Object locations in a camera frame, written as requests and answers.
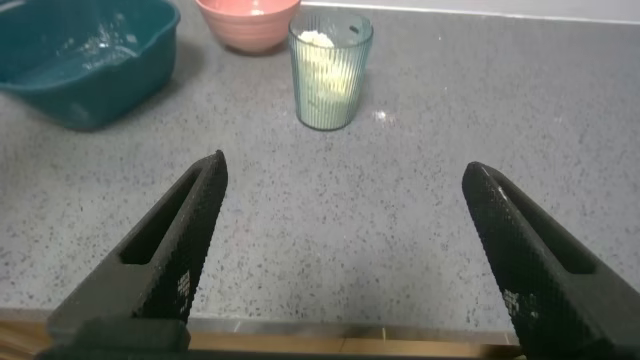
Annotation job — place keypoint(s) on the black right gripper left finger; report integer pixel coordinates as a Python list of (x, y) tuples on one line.
[(165, 260)]

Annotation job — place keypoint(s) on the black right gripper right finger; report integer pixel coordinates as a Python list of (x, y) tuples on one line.
[(540, 270)]

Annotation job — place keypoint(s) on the clear ribbed cup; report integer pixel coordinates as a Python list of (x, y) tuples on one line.
[(325, 100)]

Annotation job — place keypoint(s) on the white powder heap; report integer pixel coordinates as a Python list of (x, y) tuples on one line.
[(316, 40)]

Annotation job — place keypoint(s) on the pink bowl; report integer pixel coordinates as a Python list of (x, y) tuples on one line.
[(245, 25)]

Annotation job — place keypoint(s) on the teal plastic tub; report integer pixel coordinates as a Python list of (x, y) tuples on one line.
[(75, 85)]

